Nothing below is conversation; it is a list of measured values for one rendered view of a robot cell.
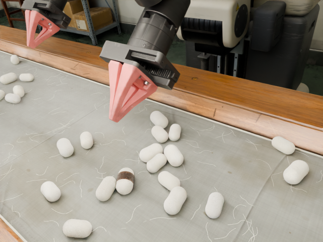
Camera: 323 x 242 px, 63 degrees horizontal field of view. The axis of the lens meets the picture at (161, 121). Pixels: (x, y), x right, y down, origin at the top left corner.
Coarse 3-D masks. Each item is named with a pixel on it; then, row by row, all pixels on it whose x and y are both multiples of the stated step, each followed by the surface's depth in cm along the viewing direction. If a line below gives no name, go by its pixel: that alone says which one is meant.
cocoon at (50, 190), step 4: (44, 184) 33; (48, 184) 33; (52, 184) 33; (44, 188) 33; (48, 188) 33; (52, 188) 33; (56, 188) 33; (44, 192) 33; (48, 192) 32; (52, 192) 32; (56, 192) 33; (60, 192) 33; (48, 196) 32; (52, 196) 32; (56, 196) 32; (48, 200) 33; (52, 200) 32; (56, 200) 33
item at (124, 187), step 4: (124, 168) 34; (128, 168) 34; (132, 172) 34; (120, 180) 32; (124, 180) 32; (128, 180) 32; (116, 184) 32; (120, 184) 32; (124, 184) 32; (128, 184) 32; (132, 184) 33; (116, 188) 32; (120, 188) 32; (124, 188) 32; (128, 188) 32; (132, 188) 33; (120, 192) 32; (124, 192) 32; (128, 192) 32
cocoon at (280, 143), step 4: (276, 136) 37; (280, 136) 36; (272, 140) 37; (276, 140) 36; (280, 140) 36; (284, 140) 35; (272, 144) 37; (276, 144) 36; (280, 144) 35; (284, 144) 35; (288, 144) 35; (292, 144) 35; (276, 148) 36; (280, 148) 36; (284, 148) 35; (288, 148) 35; (292, 148) 35; (284, 152) 35; (288, 152) 35; (292, 152) 35
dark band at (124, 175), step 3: (123, 171) 33; (126, 171) 33; (120, 174) 33; (123, 174) 33; (126, 174) 33; (129, 174) 33; (132, 174) 33; (117, 177) 33; (120, 177) 33; (123, 177) 32; (126, 177) 33; (129, 177) 33; (132, 177) 33; (117, 180) 33; (129, 180) 32; (132, 180) 33
